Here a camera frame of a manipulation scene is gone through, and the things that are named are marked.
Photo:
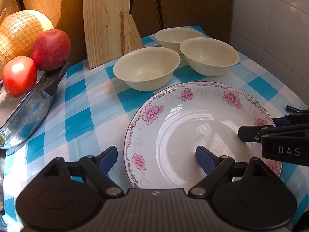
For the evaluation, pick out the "cream bowl right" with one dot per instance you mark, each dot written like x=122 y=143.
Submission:
x=209 y=57

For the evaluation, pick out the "blue checkered tablecloth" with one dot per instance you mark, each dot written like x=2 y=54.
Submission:
x=92 y=110

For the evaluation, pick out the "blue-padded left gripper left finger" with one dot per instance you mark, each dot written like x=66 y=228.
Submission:
x=94 y=169

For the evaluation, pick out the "cream bowl near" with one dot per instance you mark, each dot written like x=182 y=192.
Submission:
x=147 y=69

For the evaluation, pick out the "yellow pomelo in net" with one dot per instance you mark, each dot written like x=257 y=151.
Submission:
x=19 y=32

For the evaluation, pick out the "cream bowl far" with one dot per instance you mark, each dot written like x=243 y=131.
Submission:
x=172 y=37

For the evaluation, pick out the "cream bowl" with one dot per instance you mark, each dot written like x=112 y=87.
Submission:
x=147 y=69
x=172 y=37
x=209 y=57

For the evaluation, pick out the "red apple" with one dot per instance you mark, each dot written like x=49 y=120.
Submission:
x=51 y=50

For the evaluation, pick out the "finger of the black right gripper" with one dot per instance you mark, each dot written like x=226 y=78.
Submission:
x=296 y=120

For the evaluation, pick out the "white plate pink flowers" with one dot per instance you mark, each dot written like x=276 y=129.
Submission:
x=161 y=140

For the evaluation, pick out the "steel pan with lid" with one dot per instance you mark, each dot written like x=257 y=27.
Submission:
x=29 y=113

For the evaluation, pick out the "red tomato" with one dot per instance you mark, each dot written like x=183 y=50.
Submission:
x=19 y=76

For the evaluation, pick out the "wooden knife block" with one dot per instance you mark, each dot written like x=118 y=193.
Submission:
x=110 y=30

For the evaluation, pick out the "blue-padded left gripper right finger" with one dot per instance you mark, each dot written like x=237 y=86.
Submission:
x=219 y=171

